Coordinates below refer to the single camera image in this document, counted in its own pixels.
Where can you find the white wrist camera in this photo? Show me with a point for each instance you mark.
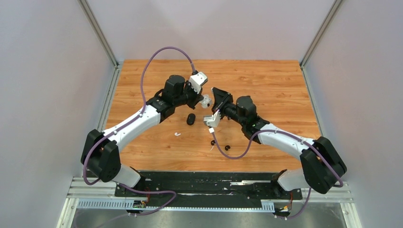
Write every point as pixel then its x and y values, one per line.
pixel 197 81
pixel 212 121

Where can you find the aluminium corner post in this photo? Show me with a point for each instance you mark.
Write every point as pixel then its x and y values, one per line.
pixel 321 31
pixel 98 31

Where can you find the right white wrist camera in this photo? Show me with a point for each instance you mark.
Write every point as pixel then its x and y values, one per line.
pixel 212 121

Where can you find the black earbud charging case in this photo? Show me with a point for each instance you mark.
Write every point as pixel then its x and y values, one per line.
pixel 190 119

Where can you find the right aluminium corner post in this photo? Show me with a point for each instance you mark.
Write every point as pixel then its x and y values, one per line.
pixel 321 31

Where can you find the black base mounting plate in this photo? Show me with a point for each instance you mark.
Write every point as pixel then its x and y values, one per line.
pixel 214 189

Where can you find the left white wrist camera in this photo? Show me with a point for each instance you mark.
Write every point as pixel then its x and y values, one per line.
pixel 197 81

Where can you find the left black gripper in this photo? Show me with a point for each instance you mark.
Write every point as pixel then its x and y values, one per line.
pixel 196 97

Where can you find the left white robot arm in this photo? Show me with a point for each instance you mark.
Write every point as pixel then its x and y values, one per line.
pixel 101 153

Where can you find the white earbud charging case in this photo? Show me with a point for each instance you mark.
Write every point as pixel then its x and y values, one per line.
pixel 206 101

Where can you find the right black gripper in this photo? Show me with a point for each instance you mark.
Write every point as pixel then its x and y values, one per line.
pixel 221 98

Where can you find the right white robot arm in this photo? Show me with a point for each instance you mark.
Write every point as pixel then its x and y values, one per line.
pixel 321 166

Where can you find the left aluminium corner post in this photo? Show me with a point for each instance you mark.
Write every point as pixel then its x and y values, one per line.
pixel 98 31

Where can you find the white slotted cable duct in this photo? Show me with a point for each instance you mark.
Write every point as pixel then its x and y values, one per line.
pixel 130 205

